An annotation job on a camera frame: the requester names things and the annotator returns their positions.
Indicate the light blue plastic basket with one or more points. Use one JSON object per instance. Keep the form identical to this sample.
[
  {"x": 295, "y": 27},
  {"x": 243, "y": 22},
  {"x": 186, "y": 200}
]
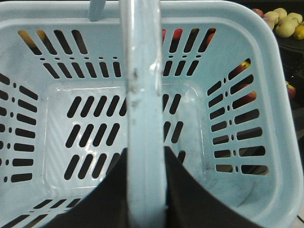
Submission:
[{"x": 63, "y": 114}]

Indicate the red apple near left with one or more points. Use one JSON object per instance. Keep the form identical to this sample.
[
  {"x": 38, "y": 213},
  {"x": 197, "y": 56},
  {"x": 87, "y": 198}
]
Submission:
[{"x": 291, "y": 90}]

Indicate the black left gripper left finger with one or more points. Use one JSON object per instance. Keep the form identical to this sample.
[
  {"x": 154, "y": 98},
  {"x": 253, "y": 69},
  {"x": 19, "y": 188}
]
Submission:
[{"x": 104, "y": 207}]

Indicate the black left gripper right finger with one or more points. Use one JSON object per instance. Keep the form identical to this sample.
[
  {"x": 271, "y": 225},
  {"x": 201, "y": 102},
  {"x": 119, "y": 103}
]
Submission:
[{"x": 191, "y": 206}]

